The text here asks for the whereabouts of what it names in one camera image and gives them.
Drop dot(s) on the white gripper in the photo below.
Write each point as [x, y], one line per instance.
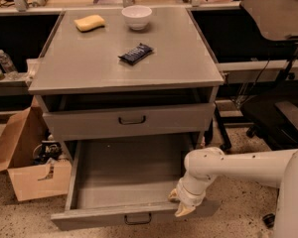
[190, 196]

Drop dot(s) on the grey drawer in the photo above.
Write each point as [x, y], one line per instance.
[135, 121]
[124, 181]

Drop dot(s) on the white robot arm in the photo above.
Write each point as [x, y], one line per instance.
[276, 168]

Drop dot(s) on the grey top drawer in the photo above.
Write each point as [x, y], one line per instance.
[135, 121]

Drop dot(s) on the grey drawer cabinet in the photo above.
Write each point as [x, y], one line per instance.
[83, 71]

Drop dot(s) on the black office chair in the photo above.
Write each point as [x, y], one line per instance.
[275, 112]

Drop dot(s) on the dark items in box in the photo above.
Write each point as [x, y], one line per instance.
[45, 151]

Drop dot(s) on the dark blue snack packet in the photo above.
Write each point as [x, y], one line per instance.
[137, 54]

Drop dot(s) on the cardboard box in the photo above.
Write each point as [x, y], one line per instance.
[22, 135]

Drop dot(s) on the white bowl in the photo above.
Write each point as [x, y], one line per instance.
[137, 17]

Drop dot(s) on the yellow sponge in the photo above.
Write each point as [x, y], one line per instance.
[89, 23]

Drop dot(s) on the clear plastic water bottle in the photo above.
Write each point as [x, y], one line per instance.
[8, 66]

